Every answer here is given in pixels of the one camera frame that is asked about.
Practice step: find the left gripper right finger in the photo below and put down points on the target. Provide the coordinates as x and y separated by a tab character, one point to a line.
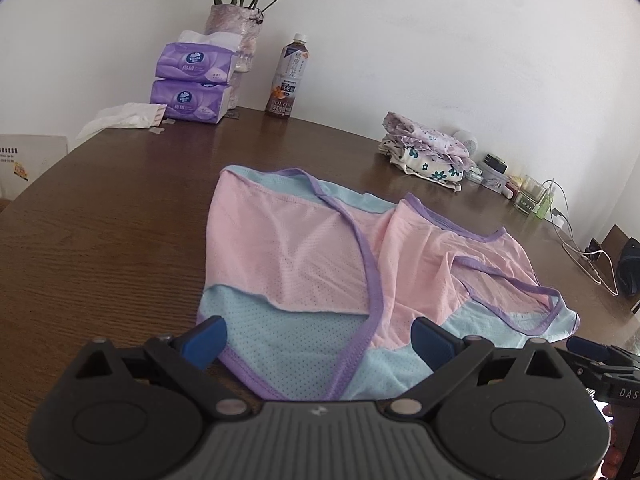
452	360

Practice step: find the purple tissue pack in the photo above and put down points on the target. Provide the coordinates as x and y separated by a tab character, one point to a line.
191	101
198	58

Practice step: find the lower purple tissue pack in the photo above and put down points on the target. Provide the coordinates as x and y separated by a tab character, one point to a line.
191	101

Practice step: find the white cardboard box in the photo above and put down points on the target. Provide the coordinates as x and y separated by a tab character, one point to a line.
25	158

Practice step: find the small black device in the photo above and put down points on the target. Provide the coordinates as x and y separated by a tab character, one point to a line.
495	163

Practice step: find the pink glass flower vase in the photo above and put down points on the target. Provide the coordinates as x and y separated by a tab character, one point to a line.
239	27

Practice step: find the right human hand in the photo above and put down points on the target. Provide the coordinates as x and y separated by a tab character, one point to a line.
622	459

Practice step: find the oolong tea plastic bottle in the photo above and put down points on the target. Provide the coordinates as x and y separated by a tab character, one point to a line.
288	75

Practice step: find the folded purple floral cloth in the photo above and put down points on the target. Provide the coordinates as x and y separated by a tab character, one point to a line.
426	140

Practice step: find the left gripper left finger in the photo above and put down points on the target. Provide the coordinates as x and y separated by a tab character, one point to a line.
185	359

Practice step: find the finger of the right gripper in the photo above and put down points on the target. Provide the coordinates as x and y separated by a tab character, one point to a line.
608	355

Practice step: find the pink and blue mesh garment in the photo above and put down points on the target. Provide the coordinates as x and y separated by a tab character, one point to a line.
319	286

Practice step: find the folded white teal-flower cloth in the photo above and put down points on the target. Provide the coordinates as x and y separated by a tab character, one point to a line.
432	168

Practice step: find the upper purple tissue pack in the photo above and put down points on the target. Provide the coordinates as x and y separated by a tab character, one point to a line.
198	58

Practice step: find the crumpled white tissue wrapper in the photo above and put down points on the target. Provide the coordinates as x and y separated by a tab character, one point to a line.
127	116

